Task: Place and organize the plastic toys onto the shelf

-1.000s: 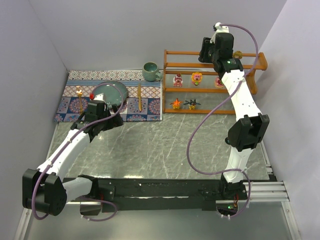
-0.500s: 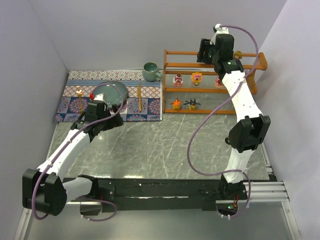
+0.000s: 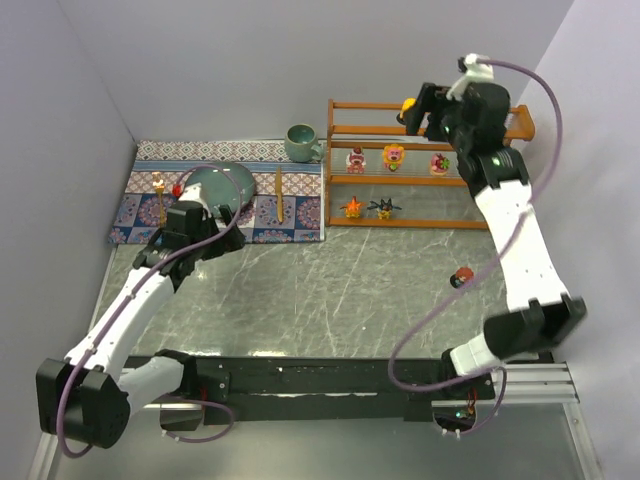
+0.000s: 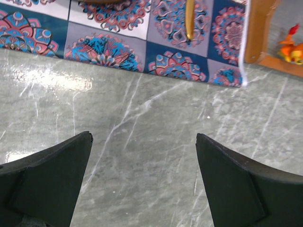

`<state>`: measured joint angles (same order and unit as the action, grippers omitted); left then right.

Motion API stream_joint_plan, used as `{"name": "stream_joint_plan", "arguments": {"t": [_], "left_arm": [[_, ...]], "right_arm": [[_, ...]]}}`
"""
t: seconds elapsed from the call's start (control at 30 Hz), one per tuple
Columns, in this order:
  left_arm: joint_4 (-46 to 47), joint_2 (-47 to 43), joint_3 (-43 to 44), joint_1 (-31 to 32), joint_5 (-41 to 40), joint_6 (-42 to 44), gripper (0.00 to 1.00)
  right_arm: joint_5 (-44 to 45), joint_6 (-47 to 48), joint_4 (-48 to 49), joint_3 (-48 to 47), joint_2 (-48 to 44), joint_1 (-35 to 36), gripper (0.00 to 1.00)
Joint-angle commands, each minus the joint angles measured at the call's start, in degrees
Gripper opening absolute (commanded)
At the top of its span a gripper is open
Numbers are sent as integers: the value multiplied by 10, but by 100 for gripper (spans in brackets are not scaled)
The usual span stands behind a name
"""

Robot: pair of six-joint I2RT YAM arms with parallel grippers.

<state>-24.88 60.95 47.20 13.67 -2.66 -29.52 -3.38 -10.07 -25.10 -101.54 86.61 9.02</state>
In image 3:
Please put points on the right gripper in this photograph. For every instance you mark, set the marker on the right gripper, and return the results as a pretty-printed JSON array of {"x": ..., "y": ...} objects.
[{"x": 426, "y": 112}]

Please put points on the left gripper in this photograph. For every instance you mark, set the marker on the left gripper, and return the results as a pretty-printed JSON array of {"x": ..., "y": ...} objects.
[{"x": 220, "y": 240}]

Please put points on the yellow duck toy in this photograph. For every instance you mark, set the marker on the yellow duck toy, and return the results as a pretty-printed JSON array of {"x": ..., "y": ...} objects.
[{"x": 406, "y": 107}]

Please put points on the pink flower bear toy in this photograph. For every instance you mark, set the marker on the pink flower bear toy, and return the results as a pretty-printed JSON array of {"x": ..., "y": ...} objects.
[{"x": 393, "y": 156}]

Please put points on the pink bear donut toy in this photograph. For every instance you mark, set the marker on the pink bear donut toy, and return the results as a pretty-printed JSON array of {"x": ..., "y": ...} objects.
[{"x": 439, "y": 165}]

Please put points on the pink bear strawberry cake toy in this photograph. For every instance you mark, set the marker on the pink bear strawberry cake toy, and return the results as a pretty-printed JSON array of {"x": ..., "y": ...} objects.
[{"x": 355, "y": 161}]

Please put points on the black yellow spiky creature toy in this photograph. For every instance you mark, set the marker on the black yellow spiky creature toy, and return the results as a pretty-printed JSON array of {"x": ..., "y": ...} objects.
[{"x": 384, "y": 209}]

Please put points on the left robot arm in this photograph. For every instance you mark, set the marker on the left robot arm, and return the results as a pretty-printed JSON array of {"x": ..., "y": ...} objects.
[{"x": 85, "y": 400}]

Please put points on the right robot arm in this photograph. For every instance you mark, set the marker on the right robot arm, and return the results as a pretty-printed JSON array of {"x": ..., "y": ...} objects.
[{"x": 540, "y": 313}]

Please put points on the orange wooden two-tier shelf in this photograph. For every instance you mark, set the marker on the orange wooden two-tier shelf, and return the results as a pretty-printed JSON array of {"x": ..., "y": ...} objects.
[{"x": 414, "y": 171}]

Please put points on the teal ceramic plate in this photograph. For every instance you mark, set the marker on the teal ceramic plate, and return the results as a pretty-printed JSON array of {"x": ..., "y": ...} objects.
[{"x": 224, "y": 183}]

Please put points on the patterned blue placemat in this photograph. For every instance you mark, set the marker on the patterned blue placemat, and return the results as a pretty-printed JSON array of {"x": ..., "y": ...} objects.
[{"x": 303, "y": 190}]

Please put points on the gold knife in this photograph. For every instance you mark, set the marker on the gold knife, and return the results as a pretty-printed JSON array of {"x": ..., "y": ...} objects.
[{"x": 279, "y": 195}]

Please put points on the teal ceramic mug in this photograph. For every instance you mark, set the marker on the teal ceramic mug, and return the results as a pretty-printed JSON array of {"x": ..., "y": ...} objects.
[{"x": 301, "y": 144}]

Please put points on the red-haired small figurine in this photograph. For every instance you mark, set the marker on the red-haired small figurine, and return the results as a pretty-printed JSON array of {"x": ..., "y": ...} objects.
[{"x": 461, "y": 276}]

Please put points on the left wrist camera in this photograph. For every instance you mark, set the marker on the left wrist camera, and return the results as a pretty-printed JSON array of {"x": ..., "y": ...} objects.
[{"x": 192, "y": 193}]

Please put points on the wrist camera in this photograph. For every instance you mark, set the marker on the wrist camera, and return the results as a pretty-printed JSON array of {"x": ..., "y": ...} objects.
[
  {"x": 474, "y": 68},
  {"x": 192, "y": 193}
]

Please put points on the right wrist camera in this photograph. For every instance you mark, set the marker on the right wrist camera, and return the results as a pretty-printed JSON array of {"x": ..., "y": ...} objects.
[{"x": 474, "y": 68}]

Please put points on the black base frame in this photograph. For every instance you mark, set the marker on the black base frame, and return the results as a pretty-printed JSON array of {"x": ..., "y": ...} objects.
[{"x": 289, "y": 388}]

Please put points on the aluminium rail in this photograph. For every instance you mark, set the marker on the aluminium rail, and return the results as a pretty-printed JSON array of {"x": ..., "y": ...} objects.
[{"x": 515, "y": 384}]

